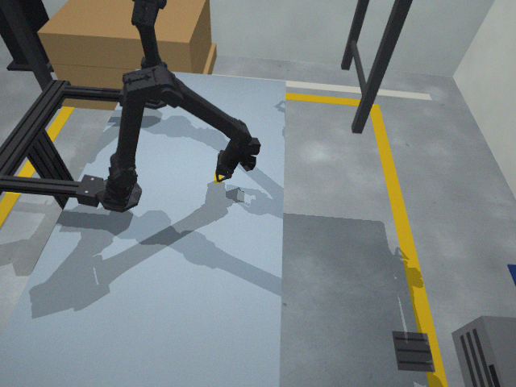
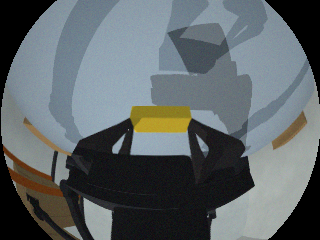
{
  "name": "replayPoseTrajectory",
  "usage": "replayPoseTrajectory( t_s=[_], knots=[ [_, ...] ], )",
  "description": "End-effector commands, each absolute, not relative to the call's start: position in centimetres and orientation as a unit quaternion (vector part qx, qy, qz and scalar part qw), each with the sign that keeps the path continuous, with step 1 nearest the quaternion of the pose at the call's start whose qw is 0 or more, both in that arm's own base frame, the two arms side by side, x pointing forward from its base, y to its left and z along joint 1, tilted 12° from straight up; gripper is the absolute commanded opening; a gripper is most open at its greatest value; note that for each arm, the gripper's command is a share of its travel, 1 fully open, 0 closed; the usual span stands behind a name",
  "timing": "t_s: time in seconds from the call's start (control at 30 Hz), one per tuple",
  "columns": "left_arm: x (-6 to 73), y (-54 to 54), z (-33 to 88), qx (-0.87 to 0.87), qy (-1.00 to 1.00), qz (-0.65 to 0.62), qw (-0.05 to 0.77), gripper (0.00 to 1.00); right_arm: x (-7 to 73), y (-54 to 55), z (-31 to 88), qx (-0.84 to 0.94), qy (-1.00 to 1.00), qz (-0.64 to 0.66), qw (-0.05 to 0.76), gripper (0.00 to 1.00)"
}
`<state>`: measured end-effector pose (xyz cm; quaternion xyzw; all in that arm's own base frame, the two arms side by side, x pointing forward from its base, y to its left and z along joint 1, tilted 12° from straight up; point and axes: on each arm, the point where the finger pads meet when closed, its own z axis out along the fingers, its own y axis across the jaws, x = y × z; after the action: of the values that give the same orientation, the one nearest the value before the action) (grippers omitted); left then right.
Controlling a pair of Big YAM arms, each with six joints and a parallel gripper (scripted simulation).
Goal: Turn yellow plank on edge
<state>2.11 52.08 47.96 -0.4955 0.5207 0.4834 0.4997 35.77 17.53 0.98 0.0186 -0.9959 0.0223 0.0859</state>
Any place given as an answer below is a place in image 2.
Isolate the yellow rectangular block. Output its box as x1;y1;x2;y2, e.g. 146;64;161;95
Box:
130;106;192;133

